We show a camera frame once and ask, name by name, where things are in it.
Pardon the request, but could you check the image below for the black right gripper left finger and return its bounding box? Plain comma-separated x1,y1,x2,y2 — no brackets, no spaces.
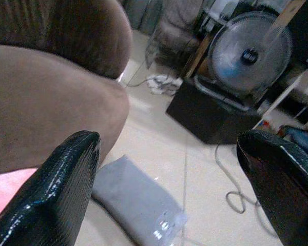
0,130,101,246

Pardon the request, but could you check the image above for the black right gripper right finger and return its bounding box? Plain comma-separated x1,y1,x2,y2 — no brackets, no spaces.
236,129,308,246

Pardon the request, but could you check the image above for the pink pillow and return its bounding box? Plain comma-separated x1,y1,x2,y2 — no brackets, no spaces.
0,167,40,227

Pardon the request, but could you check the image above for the grey pillow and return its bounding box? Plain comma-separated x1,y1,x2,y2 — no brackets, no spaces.
91,154,188,246

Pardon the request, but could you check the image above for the brown round velvet sofa chair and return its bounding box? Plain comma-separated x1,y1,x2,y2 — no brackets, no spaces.
0,0,134,178

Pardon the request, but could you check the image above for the round grey floor fan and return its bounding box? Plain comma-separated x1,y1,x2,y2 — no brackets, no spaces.
194,11,294,111

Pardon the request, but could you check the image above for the blue object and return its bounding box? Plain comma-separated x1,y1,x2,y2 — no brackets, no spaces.
281,125,308,156

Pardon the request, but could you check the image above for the black box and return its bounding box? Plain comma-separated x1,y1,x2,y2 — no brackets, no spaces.
165,76,263,146

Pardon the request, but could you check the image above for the white crumpled cloth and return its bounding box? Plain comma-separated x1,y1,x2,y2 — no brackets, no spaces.
145,73,183,96

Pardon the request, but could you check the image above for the grey blanket heap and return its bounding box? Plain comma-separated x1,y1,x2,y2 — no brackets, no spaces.
153,0,211,69

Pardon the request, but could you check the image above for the grey floor cable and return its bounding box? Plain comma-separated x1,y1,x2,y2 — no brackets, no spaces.
214,142,279,233

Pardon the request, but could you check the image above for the white shelf frame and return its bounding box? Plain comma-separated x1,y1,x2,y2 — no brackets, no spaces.
253,68,308,130

